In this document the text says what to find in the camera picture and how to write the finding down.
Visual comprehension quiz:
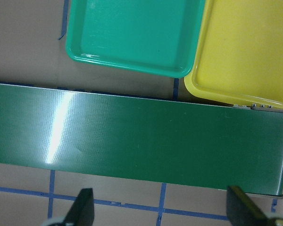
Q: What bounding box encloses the green conveyor belt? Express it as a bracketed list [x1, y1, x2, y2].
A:
[0, 84, 283, 196]

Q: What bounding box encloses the green plastic tray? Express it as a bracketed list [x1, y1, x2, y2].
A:
[66, 0, 205, 78]

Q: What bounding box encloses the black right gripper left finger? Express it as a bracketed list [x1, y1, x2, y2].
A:
[62, 188, 95, 226]

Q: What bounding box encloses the yellow plastic tray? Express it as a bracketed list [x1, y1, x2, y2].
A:
[184, 0, 283, 109]

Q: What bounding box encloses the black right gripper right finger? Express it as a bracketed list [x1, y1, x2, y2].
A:
[226, 186, 274, 226]

